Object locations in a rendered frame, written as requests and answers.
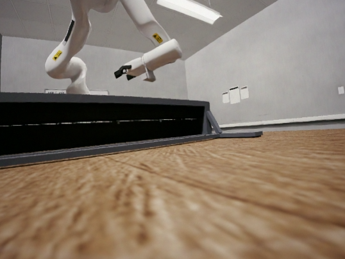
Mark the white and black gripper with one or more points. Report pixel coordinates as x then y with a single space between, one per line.
136 68

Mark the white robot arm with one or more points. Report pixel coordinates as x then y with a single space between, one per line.
62 65

